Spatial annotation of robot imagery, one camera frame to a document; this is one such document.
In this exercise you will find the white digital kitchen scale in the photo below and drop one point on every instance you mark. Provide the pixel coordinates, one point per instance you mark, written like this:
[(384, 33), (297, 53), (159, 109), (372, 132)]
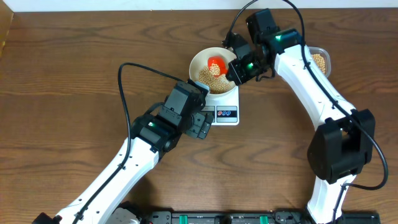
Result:
[(224, 107)]

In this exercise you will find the red plastic measuring scoop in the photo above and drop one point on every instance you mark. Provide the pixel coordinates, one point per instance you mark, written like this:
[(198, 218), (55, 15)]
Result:
[(217, 66)]

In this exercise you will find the clear plastic container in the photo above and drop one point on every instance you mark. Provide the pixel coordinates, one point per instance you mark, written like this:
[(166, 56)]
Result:
[(323, 53)]

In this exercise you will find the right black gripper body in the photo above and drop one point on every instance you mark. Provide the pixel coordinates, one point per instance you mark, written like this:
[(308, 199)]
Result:
[(247, 69)]

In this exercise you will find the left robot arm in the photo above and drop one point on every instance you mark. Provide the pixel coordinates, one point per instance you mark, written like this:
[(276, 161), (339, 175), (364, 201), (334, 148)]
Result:
[(150, 136)]

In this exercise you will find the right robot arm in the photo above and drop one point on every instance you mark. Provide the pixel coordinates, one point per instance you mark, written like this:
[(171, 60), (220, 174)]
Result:
[(343, 141)]

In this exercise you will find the soybeans in bowl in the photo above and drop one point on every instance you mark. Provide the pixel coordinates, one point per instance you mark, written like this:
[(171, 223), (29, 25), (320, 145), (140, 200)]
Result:
[(217, 85)]

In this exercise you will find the white round bowl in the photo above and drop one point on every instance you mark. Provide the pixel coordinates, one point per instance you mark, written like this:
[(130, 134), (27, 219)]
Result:
[(201, 60)]

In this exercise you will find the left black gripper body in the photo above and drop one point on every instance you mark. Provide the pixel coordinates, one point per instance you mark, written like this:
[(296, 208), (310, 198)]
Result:
[(193, 125)]

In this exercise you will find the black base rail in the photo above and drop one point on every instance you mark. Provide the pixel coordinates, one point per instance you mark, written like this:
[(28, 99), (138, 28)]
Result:
[(268, 217)]

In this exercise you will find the soybeans in container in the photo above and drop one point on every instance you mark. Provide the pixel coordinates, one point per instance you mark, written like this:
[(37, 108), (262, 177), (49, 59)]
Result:
[(320, 62)]

